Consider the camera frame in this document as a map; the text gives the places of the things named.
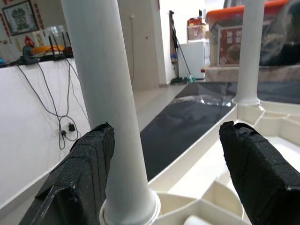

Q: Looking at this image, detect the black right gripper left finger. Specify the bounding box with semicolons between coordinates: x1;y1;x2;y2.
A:
18;121;117;225

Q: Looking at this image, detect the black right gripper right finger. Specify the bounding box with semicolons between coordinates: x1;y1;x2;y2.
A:
219;120;300;225

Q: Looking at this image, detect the white plastic table leg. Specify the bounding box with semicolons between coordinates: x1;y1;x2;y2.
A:
232;0;267;107
60;0;161;225
184;215;213;225

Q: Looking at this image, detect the white plastic table top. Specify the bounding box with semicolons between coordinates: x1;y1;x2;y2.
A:
147;98;300;225

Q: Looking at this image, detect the black tablecloth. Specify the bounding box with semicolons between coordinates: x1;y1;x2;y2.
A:
139;81;300;182

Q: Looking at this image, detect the beige cloth covered bench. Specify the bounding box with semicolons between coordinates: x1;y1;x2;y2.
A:
203;64;300;83

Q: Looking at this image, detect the black antenna router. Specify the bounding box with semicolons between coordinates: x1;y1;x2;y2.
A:
45;31;75;62

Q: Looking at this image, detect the mop with dark head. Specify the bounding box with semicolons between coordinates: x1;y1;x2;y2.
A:
170;10;196;86

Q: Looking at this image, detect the red printed cardboard box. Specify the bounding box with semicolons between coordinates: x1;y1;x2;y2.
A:
208;16;243;67

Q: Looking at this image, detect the white box appliance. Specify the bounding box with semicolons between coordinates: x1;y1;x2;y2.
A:
178;39;210;79

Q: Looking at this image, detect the clear plastic jar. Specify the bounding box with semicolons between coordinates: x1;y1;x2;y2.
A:
43;24;71;48

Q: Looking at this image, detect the brown cardboard box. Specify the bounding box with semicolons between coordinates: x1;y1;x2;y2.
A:
187;24;207;42

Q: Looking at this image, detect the orange box lid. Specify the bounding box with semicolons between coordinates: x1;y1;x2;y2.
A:
206;0;300;18

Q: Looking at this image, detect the looped black wall cable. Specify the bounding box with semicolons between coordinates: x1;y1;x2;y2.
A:
17;62;82;151

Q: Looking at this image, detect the thin black wall cable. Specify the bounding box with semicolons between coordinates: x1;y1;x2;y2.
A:
65;58;90;123

